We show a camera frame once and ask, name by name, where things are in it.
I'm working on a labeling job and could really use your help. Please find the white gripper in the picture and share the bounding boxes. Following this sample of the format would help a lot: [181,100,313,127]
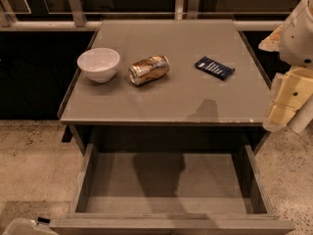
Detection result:
[258,0,313,132]

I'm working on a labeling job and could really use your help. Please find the orange soda can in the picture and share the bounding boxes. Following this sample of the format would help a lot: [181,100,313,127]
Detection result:
[128,56,169,86]

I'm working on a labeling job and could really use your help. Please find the white robot base corner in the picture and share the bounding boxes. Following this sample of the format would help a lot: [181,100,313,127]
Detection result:
[2,217,59,235]

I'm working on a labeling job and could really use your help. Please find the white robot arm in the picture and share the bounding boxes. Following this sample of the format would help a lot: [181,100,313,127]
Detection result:
[258,0,313,133]

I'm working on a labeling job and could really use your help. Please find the grey cabinet with top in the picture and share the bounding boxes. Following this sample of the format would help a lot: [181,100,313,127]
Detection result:
[57,19,291,155]

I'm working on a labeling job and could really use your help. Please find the open grey top drawer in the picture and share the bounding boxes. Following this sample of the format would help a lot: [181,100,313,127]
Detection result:
[50,145,294,235]

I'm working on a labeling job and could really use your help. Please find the dark blue snack packet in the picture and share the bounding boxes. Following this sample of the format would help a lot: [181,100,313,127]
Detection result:
[195,56,235,81]

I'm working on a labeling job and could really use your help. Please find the white ceramic bowl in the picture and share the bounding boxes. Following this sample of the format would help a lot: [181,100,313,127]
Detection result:
[77,48,120,83]

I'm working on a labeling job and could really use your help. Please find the metal window railing frame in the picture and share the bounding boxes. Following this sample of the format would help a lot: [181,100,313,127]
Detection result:
[0,0,300,31]

